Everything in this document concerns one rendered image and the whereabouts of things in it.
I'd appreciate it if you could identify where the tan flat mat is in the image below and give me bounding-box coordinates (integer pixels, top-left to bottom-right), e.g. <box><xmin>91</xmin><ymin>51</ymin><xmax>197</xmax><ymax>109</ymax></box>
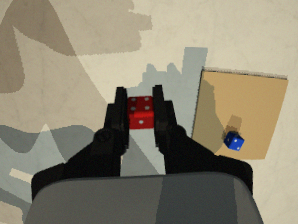
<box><xmin>191</xmin><ymin>71</ymin><xmax>289</xmax><ymax>160</ymax></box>

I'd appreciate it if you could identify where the blue die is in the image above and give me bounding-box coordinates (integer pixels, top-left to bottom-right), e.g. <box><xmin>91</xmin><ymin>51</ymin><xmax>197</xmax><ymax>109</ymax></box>
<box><xmin>224</xmin><ymin>132</ymin><xmax>245</xmax><ymax>151</ymax></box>

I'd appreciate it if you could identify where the red die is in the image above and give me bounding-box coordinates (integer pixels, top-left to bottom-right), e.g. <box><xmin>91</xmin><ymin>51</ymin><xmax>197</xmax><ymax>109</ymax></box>
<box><xmin>127</xmin><ymin>96</ymin><xmax>154</xmax><ymax>130</ymax></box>

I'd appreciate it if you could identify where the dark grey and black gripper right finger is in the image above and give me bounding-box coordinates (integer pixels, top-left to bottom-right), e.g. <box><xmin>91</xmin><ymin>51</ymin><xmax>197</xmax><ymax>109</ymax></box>
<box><xmin>152</xmin><ymin>85</ymin><xmax>253</xmax><ymax>196</ymax></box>

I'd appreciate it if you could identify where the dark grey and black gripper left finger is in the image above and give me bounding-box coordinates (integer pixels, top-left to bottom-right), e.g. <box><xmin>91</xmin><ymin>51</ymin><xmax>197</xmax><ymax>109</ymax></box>
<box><xmin>31</xmin><ymin>86</ymin><xmax>130</xmax><ymax>202</ymax></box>

